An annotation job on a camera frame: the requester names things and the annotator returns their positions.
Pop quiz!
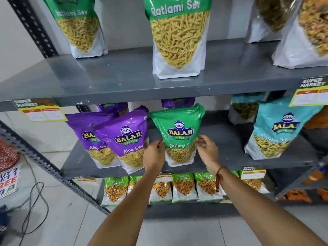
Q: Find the person's right hand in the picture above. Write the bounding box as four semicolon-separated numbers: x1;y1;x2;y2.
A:
196;135;221;172

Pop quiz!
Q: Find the person's left hand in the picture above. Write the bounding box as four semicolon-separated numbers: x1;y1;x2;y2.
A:
142;140;166;173

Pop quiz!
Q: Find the person's right forearm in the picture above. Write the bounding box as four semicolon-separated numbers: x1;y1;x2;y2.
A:
206;165;328;246

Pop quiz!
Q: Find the person's left forearm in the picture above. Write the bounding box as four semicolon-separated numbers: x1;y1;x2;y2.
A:
87;163;165;246

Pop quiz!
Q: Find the purple snack bag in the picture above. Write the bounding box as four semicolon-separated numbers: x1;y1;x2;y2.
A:
92;106;150;175
161;97;196;111
65;112;121;169
96;102;129;117

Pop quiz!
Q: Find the red thread wristband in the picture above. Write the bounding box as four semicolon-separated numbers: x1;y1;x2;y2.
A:
215;166;229;193

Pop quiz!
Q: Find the row of small green packets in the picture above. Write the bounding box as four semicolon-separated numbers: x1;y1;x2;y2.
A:
100;170;270;207

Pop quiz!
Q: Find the teal snack bag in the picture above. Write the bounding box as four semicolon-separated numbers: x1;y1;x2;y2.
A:
228;92;266;125
244;96;324;161

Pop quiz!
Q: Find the grey metal shelf rack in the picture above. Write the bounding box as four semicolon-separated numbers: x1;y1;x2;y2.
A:
0;0;328;218

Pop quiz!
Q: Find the large green snack bag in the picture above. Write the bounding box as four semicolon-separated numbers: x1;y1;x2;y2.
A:
141;0;213;79
42;0;108;59

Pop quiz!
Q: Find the small orange snack packet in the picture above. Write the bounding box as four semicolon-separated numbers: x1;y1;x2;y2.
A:
316;188;328;202
278;189;313;204
302;168;328;185

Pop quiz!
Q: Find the orange snack bag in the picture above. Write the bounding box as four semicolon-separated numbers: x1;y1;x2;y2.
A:
303;107;328;130

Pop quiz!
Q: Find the clear bag of dark snack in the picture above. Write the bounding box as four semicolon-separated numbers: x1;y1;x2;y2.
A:
245;0;303;43

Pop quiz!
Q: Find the white bag of orange mix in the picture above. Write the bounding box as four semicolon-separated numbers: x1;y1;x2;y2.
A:
272;0;328;70

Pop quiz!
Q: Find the red mesh sack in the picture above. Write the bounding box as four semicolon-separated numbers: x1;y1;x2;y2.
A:
0;137;21;172

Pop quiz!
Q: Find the white promo sign board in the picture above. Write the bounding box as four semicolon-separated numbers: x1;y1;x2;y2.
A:
0;165;22;199

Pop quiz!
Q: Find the blue device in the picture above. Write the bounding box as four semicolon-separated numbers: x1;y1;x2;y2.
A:
0;204;14;234

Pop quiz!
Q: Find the black cable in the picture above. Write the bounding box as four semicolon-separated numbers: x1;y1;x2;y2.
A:
14;153;49;246

